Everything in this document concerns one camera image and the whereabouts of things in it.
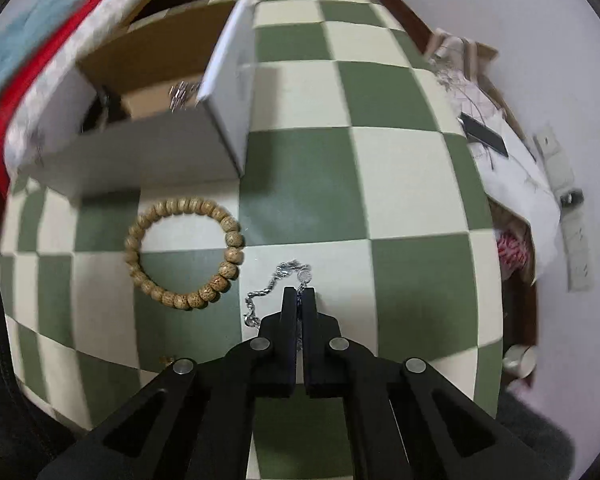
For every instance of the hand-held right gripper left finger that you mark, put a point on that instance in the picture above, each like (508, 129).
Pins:
(289, 305)

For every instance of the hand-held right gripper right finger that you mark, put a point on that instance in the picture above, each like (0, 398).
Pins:
(308, 306)

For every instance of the white cardboard box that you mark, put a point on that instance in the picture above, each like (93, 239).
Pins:
(145, 125)

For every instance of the silver jewelry piece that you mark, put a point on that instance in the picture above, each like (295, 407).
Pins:
(183, 93)

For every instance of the green checkered tablecloth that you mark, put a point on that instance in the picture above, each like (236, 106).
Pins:
(300, 220)

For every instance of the red white twine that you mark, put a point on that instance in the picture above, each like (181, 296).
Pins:
(512, 251)

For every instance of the white cup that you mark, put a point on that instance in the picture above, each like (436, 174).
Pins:
(519, 358)

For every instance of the black flat device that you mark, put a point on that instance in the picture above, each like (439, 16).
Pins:
(483, 133)

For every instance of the white power strip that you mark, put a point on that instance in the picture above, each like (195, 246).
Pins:
(566, 200)

